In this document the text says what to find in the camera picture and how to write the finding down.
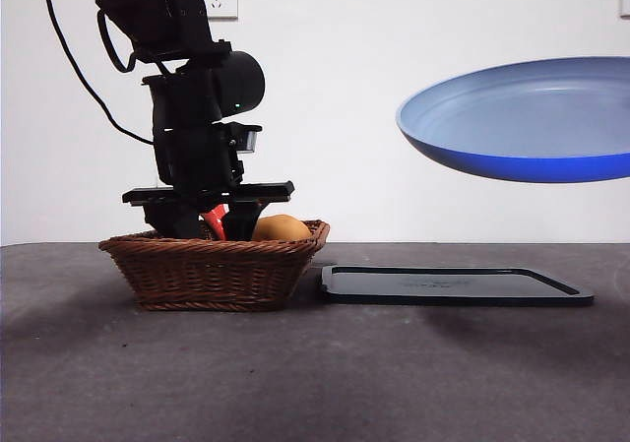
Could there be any blue round plate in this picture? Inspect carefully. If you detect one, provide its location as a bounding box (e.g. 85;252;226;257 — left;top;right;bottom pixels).
396;56;630;184

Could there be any orange toy carrot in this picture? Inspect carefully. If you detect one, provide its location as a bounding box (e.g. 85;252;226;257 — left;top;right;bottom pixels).
199;204;230;241

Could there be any brown wicker basket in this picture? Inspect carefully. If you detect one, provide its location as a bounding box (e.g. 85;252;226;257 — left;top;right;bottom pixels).
97;219;332;313

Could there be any black flat tray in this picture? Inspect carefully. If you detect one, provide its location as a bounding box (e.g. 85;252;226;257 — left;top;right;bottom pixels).
318;264;596;308

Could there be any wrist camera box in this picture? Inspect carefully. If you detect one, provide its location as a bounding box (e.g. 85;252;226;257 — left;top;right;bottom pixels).
226;122;263;157

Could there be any short looped black cable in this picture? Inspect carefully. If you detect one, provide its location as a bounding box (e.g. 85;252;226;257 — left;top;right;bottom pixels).
96;7;138;74

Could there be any long black cable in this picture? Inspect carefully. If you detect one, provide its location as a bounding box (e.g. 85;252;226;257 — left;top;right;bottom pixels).
42;0;157;146

